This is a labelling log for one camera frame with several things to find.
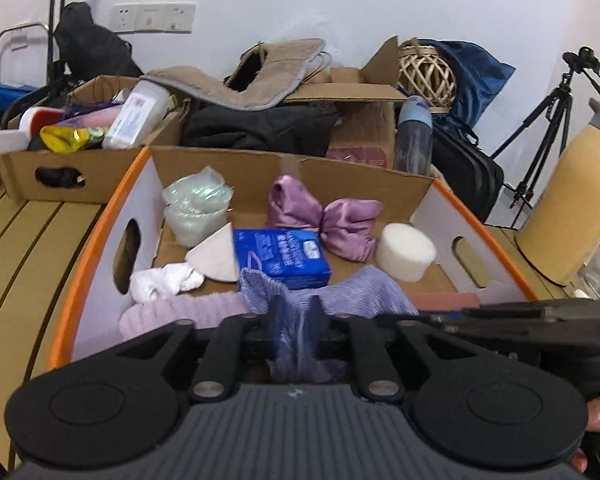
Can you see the blue tissue packet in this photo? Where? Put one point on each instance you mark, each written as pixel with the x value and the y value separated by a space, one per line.
pixel 280 257

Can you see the white triangular foam wedge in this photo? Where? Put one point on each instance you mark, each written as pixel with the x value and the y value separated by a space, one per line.
pixel 217 257

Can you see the blue-capped water bottle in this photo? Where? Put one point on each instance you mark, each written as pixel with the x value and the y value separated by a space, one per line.
pixel 412 140

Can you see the white plastic tube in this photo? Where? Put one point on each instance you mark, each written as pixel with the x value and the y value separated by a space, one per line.
pixel 0 142

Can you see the orange-edged cardboard box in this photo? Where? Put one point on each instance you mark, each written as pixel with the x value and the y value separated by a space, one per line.
pixel 220 165

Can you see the beige fleece boot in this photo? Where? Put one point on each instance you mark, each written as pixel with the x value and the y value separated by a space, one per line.
pixel 280 75

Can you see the white foam cylinder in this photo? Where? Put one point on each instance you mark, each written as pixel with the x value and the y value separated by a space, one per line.
pixel 405 257

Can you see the white plastic container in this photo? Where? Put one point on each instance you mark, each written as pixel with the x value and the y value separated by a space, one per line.
pixel 135 115

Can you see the green snack packet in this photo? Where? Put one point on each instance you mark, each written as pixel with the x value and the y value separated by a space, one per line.
pixel 176 105

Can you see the small brown cardboard box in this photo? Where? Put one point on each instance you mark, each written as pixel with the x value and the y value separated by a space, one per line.
pixel 95 170

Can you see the yellow thermos bottle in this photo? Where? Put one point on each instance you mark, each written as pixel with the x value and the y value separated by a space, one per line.
pixel 570 195

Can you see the black carry case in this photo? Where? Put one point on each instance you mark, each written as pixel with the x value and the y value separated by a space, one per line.
pixel 467 170

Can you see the brown red-printed cardboard box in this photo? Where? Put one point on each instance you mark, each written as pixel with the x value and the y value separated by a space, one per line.
pixel 362 125

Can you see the white sock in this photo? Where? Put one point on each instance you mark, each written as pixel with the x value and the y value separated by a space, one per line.
pixel 157 282

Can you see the red and white tub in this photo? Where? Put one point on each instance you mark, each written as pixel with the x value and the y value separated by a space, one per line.
pixel 37 120

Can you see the blue box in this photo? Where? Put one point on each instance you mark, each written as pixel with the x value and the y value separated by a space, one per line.
pixel 10 92

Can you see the black tripod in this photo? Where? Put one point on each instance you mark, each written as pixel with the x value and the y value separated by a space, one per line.
pixel 569 77

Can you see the blue velvet bag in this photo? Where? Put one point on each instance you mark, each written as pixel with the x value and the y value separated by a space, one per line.
pixel 475 80

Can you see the pink knit cloth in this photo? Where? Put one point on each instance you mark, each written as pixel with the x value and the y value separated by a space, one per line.
pixel 180 312

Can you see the pink sponge block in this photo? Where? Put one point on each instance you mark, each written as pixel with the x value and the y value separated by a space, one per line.
pixel 445 300

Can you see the black backpack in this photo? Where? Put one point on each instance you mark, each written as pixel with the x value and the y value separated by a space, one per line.
pixel 90 47

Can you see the yellow snack packet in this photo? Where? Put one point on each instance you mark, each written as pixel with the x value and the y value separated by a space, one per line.
pixel 62 137

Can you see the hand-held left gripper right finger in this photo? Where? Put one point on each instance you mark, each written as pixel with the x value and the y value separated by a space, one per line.
pixel 316 320

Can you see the black cloth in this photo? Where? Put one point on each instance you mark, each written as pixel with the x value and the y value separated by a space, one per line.
pixel 260 127

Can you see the wicker ball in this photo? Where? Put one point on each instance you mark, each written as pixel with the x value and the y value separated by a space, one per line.
pixel 425 75

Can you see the lavender knit cloth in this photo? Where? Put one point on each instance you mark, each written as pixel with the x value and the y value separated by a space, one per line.
pixel 360 295

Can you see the white wall socket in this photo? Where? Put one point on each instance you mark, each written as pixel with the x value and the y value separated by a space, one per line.
pixel 152 17

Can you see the purple satin bow cloth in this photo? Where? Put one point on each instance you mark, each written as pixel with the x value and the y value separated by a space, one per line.
pixel 345 222

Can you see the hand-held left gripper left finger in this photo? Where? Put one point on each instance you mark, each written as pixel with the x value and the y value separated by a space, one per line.
pixel 276 322

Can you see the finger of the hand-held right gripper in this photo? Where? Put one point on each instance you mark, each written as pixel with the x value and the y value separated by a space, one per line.
pixel 495 320

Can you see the iridescent plastic bag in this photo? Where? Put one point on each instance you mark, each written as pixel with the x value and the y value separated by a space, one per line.
pixel 197 205

